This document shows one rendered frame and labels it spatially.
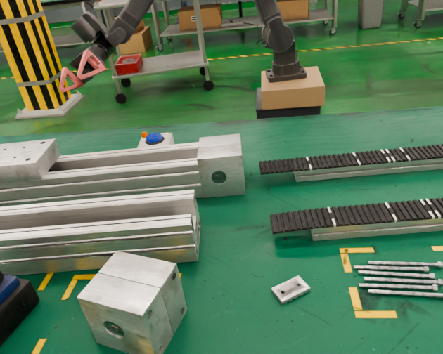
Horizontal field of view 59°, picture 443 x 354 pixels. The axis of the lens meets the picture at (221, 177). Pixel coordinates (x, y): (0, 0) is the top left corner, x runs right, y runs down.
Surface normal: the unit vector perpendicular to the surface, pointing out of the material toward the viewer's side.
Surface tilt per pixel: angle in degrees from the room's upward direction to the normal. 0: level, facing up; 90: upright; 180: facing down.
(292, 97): 90
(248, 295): 0
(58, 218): 90
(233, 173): 90
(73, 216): 90
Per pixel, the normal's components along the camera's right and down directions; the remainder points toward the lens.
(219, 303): -0.11, -0.84
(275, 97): -0.09, 0.53
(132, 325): -0.37, 0.52
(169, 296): 0.92, 0.11
